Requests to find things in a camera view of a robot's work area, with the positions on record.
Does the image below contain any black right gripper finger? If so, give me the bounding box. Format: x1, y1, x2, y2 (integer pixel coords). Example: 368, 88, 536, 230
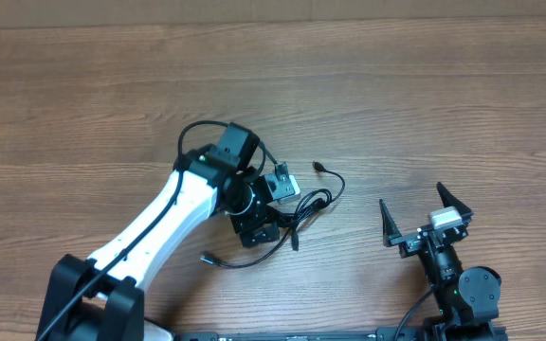
379, 199, 402, 247
436, 182, 473, 219

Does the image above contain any black USB cable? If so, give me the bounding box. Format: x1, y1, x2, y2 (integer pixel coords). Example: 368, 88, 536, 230
200, 188, 336, 270

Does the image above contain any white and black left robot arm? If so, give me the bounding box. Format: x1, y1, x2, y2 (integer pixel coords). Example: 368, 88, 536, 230
36, 123, 264, 341

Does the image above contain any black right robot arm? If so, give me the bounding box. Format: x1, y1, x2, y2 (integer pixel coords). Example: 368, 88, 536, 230
376, 183, 508, 341

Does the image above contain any cardboard back panel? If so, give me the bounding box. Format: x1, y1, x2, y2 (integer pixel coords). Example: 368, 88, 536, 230
0, 0, 546, 28

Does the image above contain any black right camera cable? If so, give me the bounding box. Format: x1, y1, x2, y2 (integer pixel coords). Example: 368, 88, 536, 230
392, 288, 438, 341

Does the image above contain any black camera cable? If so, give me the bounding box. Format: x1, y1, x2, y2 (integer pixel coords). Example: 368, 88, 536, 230
392, 288, 438, 341
35, 119, 288, 341

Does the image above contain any black left camera cable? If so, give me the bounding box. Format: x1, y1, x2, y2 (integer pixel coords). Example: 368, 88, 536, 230
35, 119, 288, 341

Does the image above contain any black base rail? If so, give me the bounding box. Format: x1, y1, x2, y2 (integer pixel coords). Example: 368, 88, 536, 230
173, 327, 509, 341

